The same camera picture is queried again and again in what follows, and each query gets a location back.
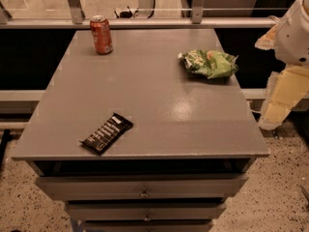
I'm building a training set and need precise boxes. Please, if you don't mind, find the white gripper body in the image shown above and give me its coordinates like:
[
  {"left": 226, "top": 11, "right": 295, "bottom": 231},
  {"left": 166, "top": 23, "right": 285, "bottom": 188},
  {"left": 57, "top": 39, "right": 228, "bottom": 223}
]
[{"left": 275, "top": 4, "right": 309, "bottom": 66}]

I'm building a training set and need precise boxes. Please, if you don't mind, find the green jalapeno chip bag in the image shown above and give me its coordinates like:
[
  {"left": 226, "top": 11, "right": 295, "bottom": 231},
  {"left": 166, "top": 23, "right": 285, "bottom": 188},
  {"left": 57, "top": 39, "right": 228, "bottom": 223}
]
[{"left": 178, "top": 49, "right": 239, "bottom": 79}]

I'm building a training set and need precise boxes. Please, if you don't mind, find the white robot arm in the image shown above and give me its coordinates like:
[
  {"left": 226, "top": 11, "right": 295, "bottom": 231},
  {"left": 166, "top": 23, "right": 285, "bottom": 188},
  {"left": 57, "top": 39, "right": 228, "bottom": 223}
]
[{"left": 255, "top": 0, "right": 309, "bottom": 131}]

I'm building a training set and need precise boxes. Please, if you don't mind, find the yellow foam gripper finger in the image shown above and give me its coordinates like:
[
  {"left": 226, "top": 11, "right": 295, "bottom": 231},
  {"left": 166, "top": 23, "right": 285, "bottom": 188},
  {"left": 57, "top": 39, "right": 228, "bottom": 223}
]
[
  {"left": 258, "top": 65, "right": 309, "bottom": 130},
  {"left": 255, "top": 25, "right": 277, "bottom": 50}
]

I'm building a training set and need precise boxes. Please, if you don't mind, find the grey metal railing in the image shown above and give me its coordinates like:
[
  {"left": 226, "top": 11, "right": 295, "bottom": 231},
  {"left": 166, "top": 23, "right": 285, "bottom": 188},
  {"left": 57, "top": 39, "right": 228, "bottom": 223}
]
[{"left": 0, "top": 0, "right": 309, "bottom": 31}]

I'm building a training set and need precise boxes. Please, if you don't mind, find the white cable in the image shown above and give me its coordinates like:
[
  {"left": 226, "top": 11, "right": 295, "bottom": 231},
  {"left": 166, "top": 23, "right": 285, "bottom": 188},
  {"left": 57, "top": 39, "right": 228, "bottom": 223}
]
[{"left": 247, "top": 100, "right": 264, "bottom": 115}]

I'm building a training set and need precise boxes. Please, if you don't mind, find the grey drawer cabinet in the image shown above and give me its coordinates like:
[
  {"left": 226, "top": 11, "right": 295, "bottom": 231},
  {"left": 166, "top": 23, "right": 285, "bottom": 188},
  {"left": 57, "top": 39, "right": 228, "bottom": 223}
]
[{"left": 12, "top": 29, "right": 268, "bottom": 232}]

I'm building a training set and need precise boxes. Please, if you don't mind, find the orange soda can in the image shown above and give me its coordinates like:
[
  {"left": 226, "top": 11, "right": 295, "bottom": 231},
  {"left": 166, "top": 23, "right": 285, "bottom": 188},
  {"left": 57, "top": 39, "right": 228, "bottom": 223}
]
[{"left": 90, "top": 15, "right": 113, "bottom": 54}]

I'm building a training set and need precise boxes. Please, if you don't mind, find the black rxbar chocolate bar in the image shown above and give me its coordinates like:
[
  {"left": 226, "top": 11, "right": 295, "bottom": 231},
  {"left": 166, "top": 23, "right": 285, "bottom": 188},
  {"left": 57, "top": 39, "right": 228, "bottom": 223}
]
[{"left": 80, "top": 113, "right": 133, "bottom": 156}]

